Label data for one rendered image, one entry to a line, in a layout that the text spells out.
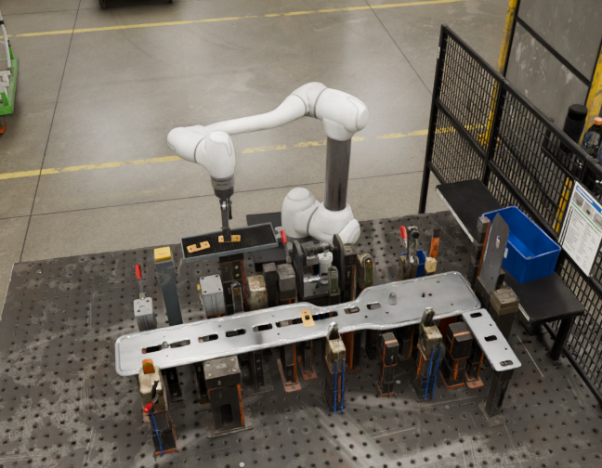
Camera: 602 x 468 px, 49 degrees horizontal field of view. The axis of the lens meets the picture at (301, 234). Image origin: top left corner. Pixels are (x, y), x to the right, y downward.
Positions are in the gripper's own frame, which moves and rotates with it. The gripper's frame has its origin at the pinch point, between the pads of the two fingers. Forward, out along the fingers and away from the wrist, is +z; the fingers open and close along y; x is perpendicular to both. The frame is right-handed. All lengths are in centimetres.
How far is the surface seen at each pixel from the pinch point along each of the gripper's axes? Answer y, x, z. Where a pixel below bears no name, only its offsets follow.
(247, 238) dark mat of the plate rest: -0.1, 7.3, 5.9
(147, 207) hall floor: -181, -72, 122
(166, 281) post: 9.7, -25.2, 18.2
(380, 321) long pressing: 33, 56, 22
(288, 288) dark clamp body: 15.2, 22.5, 19.6
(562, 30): -179, 198, 0
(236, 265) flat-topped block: 4.5, 2.3, 15.7
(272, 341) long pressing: 40.2, 15.6, 21.9
